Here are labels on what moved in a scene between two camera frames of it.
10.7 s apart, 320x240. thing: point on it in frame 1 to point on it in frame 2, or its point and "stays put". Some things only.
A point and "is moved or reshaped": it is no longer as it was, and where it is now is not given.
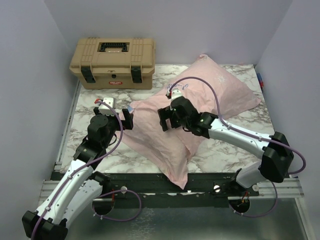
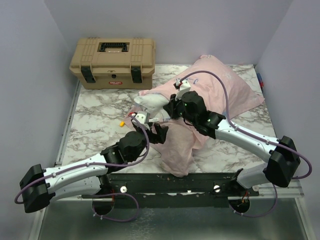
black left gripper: (127, 123) to (159, 137)
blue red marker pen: (261, 81) stays put
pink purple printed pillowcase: (212, 89) is moved or reshaped
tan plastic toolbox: (114, 63) stays put
